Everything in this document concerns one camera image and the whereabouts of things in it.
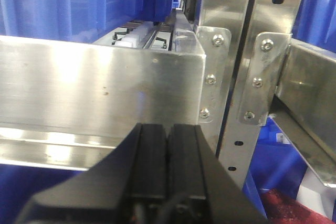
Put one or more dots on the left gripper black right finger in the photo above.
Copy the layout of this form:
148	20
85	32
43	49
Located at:
201	191

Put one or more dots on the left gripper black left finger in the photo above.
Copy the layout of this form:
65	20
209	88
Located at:
133	172

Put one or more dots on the stainless steel shelf beam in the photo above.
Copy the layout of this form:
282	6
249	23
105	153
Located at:
67	105

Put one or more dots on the adjacent steel shelf beam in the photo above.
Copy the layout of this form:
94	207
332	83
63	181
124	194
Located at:
304	106

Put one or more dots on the blue crate on upper shelf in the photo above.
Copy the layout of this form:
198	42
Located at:
76	20

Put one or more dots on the perforated steel shelf upright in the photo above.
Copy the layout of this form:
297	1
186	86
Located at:
218	26

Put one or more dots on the red mesh cloth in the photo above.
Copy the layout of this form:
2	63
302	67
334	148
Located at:
280	208

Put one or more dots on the blue bin with red cloth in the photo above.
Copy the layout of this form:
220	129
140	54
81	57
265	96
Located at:
275	164

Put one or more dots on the blue bin lower left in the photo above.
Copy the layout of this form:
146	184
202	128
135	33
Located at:
19	183

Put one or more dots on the blue crate upper right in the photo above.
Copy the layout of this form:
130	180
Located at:
315	23

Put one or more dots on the steel bracket plate with bolts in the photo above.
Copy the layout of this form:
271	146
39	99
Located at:
216	43

